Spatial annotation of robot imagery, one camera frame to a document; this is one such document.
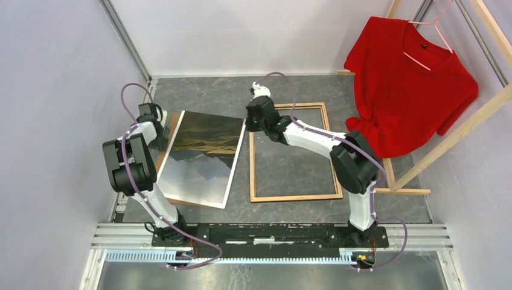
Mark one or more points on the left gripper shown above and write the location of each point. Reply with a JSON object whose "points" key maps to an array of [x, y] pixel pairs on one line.
{"points": [[162, 144]]}

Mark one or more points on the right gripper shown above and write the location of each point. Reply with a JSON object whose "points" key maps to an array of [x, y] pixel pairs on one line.
{"points": [[250, 126]]}

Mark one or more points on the brown frame backing board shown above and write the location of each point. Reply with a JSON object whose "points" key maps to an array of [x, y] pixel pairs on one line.
{"points": [[168, 140]]}

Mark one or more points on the black wooden picture frame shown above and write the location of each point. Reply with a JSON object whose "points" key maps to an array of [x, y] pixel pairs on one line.
{"points": [[280, 173]]}

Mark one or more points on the glossy photo print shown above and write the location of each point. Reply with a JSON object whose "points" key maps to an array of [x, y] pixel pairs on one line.
{"points": [[198, 165]]}

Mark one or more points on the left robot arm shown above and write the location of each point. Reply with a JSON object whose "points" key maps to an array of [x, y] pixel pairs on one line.
{"points": [[131, 171]]}

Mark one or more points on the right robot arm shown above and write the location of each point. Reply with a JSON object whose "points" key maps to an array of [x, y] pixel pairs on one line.
{"points": [[350, 154]]}

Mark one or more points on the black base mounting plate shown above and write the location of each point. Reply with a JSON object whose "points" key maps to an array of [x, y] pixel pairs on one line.
{"points": [[270, 240]]}

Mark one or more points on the red t-shirt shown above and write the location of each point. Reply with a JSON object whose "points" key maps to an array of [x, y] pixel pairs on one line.
{"points": [[406, 88]]}

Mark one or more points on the wooden clothes rack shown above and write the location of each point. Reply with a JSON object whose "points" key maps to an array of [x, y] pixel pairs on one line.
{"points": [[486, 111]]}

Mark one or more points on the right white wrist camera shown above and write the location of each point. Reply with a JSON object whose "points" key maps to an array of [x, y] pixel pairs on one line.
{"points": [[258, 90]]}

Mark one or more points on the aluminium rail frame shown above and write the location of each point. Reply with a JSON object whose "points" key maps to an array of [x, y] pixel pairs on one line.
{"points": [[418, 238]]}

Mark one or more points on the white slotted cable duct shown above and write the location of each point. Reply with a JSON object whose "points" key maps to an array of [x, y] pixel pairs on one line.
{"points": [[177, 257]]}

